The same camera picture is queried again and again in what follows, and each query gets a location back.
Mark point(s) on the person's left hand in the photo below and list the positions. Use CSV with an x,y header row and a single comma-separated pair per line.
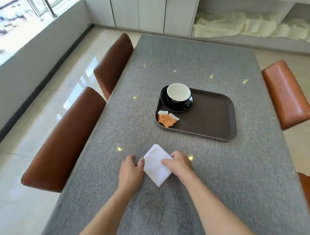
x,y
130,174

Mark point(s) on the person's right hand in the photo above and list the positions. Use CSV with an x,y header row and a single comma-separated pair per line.
x,y
180,165

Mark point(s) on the white cloth napkin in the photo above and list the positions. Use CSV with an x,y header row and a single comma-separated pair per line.
x,y
155,167

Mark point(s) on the orange sugar packet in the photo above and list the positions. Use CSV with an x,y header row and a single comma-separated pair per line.
x,y
170,120
160,118

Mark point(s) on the dark brown tray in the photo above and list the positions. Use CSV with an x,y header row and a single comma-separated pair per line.
x,y
208,116

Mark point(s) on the black saucer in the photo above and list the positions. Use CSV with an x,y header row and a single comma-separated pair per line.
x,y
167,105

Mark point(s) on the black cup white inside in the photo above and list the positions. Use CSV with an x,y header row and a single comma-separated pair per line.
x,y
178,93

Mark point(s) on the person's right forearm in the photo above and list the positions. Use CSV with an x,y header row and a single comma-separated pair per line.
x,y
215,208

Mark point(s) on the person's left forearm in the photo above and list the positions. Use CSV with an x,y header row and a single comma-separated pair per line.
x,y
109,213

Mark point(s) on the dark brown leather chair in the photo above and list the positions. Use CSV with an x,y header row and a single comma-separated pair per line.
x,y
112,65
65,145

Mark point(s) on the grey cloth-covered table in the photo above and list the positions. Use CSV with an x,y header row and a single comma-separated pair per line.
x,y
193,55

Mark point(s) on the light brown leather chair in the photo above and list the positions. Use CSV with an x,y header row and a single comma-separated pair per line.
x,y
305,186
288,96

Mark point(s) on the pale yellow cloth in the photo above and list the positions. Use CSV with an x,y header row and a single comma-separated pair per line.
x,y
295,30
230,25

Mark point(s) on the white cabinet counter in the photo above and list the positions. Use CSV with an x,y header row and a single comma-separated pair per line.
x,y
150,14

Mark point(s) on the grey metal window railing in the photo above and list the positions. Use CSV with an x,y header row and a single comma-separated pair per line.
x,y
50,7

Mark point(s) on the low window with white frame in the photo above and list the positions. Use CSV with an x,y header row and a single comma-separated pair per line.
x,y
14,29

